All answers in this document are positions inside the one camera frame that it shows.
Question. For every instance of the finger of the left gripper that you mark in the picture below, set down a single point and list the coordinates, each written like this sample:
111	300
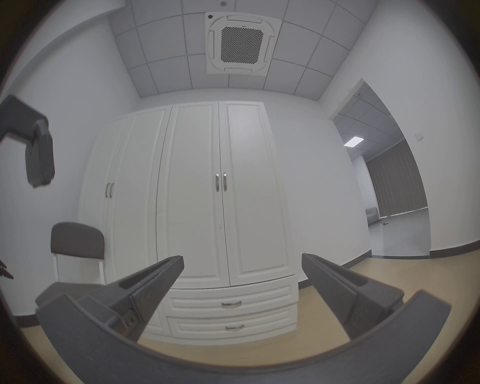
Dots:
3	270

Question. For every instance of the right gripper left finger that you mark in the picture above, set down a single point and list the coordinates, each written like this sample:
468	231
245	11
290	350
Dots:
153	288

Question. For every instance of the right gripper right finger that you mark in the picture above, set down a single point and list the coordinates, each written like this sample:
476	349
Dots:
337	292

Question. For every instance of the white chair grey cushions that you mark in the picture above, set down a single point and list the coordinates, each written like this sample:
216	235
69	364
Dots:
75	240

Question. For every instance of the white wardrobe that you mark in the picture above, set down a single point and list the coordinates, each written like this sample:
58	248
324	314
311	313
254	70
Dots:
243	206

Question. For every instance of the grey curtain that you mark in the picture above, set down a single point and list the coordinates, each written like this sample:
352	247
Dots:
397	180

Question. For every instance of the ceiling light panel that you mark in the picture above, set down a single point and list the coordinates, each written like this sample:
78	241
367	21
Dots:
354	141

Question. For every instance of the ceiling air conditioner unit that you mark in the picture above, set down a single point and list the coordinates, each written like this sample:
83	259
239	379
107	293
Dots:
242	43

